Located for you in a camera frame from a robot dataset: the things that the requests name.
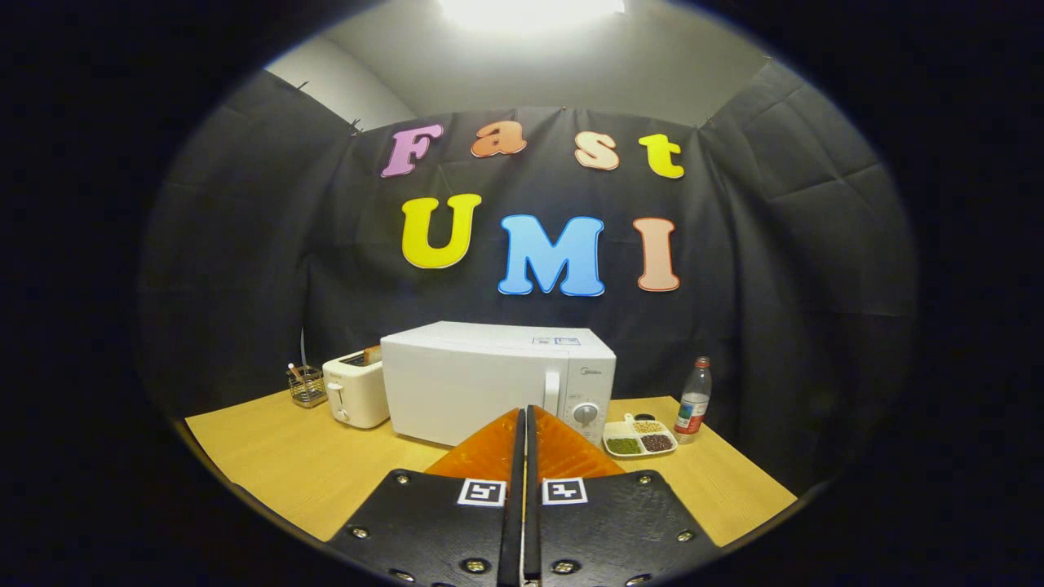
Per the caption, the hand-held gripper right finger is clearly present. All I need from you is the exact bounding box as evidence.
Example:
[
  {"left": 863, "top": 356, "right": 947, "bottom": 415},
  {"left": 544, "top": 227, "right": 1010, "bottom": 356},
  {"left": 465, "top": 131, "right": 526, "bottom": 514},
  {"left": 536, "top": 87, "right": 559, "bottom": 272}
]
[{"left": 526, "top": 405, "right": 723, "bottom": 587}]

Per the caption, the ceiling light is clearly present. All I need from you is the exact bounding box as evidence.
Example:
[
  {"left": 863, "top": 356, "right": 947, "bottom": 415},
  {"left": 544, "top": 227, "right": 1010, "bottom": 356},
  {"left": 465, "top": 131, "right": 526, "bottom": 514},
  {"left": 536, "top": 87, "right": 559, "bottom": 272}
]
[{"left": 436, "top": 0, "right": 629, "bottom": 33}]

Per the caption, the wire mesh basket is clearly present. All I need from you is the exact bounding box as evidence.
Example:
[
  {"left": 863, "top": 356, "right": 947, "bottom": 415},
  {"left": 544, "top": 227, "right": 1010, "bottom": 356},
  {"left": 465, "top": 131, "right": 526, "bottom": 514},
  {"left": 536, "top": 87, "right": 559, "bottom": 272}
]
[{"left": 288, "top": 367, "right": 328, "bottom": 408}]

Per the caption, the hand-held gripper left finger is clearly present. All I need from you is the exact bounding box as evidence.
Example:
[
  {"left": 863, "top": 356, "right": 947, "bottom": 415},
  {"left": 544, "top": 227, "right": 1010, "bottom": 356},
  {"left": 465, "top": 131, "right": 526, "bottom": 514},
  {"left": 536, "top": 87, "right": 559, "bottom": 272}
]
[{"left": 326, "top": 408, "right": 527, "bottom": 587}]

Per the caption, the white toaster oven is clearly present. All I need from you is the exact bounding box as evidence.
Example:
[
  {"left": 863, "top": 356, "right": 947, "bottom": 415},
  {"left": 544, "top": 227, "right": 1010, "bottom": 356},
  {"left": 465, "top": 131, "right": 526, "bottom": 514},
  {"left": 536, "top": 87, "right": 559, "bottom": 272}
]
[{"left": 380, "top": 320, "right": 617, "bottom": 448}]

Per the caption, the white divided bean dish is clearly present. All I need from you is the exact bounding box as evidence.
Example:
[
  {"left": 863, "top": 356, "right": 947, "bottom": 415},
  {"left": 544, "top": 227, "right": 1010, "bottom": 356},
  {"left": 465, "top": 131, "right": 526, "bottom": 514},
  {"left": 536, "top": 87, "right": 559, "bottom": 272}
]
[{"left": 602, "top": 413, "right": 679, "bottom": 459}]

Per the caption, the white bread toaster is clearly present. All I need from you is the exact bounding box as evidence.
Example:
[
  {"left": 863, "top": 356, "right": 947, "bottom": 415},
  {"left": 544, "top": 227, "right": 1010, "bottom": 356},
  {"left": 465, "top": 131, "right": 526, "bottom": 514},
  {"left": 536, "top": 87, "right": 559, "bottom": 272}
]
[{"left": 322, "top": 351, "right": 391, "bottom": 430}]

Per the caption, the clear plastic water bottle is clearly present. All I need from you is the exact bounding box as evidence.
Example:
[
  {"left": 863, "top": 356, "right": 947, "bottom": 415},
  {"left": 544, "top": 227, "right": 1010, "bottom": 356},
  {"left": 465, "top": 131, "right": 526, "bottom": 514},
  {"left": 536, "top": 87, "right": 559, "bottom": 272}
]
[{"left": 674, "top": 356, "right": 713, "bottom": 444}]

